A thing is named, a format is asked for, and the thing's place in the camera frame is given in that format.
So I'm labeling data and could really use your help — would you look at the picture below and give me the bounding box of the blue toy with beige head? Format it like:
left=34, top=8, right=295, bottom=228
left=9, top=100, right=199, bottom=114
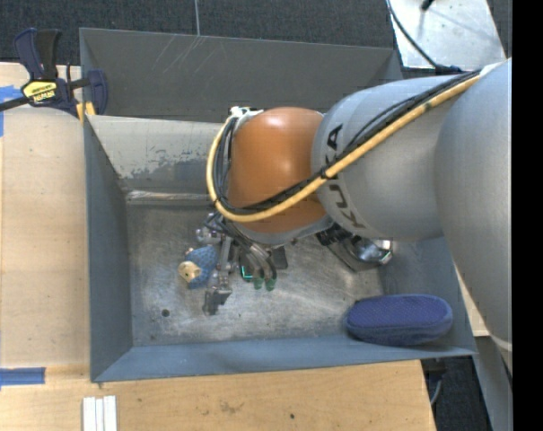
left=177, top=245, right=219, bottom=291

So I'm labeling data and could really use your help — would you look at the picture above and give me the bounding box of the dark grey flat block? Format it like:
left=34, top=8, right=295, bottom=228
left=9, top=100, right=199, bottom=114
left=326, top=238, right=381, bottom=274

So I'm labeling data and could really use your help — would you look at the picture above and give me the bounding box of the pale wood flat board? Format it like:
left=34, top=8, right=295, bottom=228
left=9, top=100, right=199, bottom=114
left=0, top=63, right=93, bottom=372

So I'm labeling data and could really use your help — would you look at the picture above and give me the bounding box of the grey metal bin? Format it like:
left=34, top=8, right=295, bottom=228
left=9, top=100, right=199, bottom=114
left=78, top=27, right=479, bottom=383

